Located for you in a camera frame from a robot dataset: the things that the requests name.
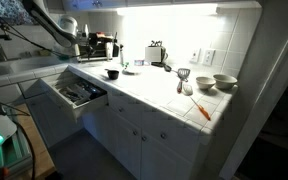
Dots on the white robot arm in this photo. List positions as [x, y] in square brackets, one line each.
[64, 32]

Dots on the white plate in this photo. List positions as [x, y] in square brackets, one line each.
[132, 70]

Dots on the black ladle spoon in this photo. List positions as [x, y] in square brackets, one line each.
[168, 68]

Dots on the black vintage clock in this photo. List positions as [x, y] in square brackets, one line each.
[156, 54]

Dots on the white lower kitchen cabinets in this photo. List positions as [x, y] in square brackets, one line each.
[150, 143]

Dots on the white ceramic bowl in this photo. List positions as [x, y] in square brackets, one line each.
[224, 82]
[205, 83]

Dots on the open white cutlery drawer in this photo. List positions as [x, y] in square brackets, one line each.
[74, 96]

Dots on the silver toaster oven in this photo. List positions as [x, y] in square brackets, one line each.
[96, 47]

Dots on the under cabinet light bar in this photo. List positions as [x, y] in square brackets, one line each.
[200, 9]

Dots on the orange handled tool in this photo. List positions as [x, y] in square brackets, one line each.
[202, 110]

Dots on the white wall outlets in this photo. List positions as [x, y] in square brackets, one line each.
[203, 56]

